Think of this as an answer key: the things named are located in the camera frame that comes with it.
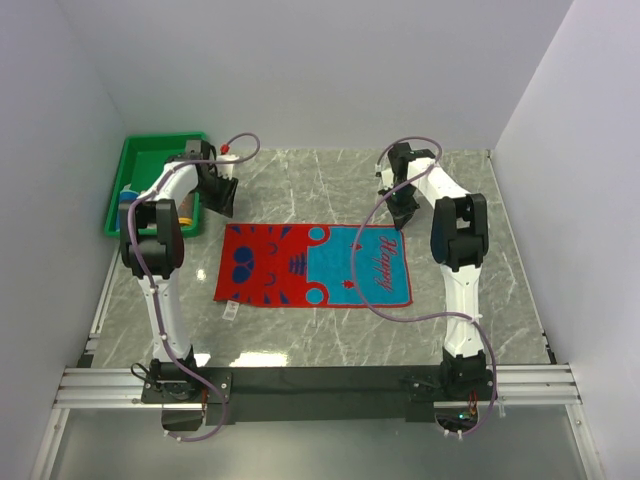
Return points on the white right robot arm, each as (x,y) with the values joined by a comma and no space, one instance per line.
(459,242)

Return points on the red and blue towel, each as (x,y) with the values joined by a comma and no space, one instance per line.
(313,265)

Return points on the aluminium rail frame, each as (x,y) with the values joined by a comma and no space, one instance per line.
(515,386)

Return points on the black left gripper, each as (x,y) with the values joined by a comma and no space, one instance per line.
(225,203)

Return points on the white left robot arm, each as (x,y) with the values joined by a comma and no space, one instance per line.
(152,247)

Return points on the orange and grey towel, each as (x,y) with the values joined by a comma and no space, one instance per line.
(186,211)

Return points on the green plastic tray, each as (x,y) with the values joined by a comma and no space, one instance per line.
(141,163)

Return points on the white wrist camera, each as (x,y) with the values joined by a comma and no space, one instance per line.
(225,161)
(386,179)

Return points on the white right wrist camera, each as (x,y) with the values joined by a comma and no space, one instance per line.
(386,179)

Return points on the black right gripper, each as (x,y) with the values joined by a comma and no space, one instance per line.
(402,215)

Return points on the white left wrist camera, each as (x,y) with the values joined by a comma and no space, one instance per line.
(225,161)

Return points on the black base beam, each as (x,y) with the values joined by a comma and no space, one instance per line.
(273,394)

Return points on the blue rolled towel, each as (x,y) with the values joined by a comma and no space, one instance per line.
(126,197)

